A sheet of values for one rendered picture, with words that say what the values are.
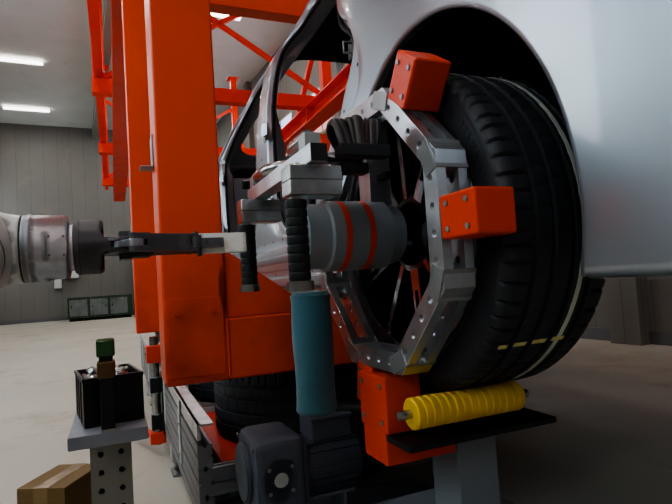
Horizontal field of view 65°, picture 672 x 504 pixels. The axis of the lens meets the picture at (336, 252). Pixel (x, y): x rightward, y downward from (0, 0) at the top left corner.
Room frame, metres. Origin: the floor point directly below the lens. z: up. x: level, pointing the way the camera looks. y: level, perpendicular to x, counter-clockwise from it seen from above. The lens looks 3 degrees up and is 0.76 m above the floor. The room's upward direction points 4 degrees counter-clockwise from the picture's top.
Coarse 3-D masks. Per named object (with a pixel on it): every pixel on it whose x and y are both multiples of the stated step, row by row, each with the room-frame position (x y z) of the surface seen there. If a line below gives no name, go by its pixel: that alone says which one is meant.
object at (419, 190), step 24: (408, 168) 1.13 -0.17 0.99; (408, 192) 1.12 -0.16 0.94; (408, 216) 1.18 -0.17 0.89; (408, 240) 1.20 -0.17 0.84; (408, 264) 1.14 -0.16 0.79; (360, 288) 1.31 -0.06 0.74; (384, 288) 1.32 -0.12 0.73; (408, 288) 1.35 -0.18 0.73; (384, 312) 1.27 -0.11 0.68; (408, 312) 1.29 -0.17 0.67; (384, 336) 1.21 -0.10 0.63
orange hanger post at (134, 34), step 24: (144, 24) 3.16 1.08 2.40; (144, 48) 3.15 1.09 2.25; (144, 72) 3.15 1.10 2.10; (144, 96) 3.15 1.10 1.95; (144, 120) 3.15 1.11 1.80; (144, 144) 3.14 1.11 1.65; (144, 192) 3.14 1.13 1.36; (144, 216) 3.14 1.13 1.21; (144, 264) 3.13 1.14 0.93; (144, 288) 3.13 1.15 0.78; (144, 312) 3.12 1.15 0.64
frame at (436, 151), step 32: (384, 96) 0.96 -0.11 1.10; (416, 128) 0.88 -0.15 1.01; (448, 160) 0.84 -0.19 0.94; (448, 192) 0.88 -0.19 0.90; (448, 256) 0.84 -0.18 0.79; (448, 288) 0.83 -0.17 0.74; (352, 320) 1.27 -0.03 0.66; (416, 320) 0.92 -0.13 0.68; (448, 320) 0.90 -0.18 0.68; (352, 352) 1.17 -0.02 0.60; (384, 352) 1.03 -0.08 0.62; (416, 352) 0.94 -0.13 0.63
